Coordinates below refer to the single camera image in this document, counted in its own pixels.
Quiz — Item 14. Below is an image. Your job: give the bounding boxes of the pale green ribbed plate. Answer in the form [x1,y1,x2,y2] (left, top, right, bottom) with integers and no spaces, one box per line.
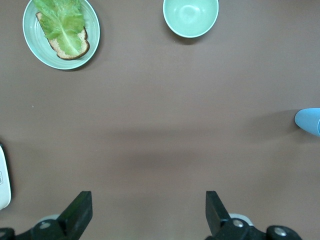
[22,0,101,70]

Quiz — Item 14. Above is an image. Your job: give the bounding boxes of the light blue cup with paper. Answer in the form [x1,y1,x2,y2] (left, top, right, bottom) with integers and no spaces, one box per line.
[294,107,320,138]

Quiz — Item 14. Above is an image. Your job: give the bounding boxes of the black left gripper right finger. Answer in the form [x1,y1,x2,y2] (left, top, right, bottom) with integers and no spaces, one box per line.
[205,190,303,240]

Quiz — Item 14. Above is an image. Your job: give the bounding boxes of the white rounded flat box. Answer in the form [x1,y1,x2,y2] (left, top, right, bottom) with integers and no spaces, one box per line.
[0,144,13,211]

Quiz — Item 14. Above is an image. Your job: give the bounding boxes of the pale green bowl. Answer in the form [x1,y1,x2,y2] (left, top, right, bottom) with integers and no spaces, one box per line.
[162,0,220,39]

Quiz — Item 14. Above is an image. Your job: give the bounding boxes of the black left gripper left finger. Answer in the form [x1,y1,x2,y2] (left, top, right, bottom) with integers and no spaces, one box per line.
[13,191,93,240]

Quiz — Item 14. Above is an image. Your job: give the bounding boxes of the toasted bread slice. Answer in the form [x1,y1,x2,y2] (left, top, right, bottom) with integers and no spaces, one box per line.
[35,11,91,61]

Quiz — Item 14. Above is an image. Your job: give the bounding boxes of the green lettuce leaf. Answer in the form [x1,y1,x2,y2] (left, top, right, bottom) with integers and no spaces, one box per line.
[33,0,85,57]

